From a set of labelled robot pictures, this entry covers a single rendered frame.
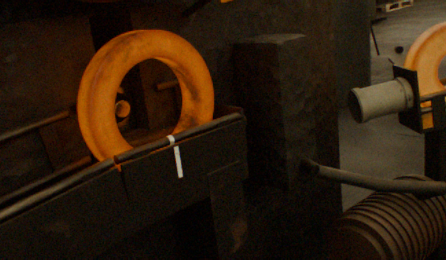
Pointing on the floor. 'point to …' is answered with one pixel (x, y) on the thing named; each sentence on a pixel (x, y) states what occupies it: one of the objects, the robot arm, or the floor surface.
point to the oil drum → (351, 47)
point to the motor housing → (391, 226)
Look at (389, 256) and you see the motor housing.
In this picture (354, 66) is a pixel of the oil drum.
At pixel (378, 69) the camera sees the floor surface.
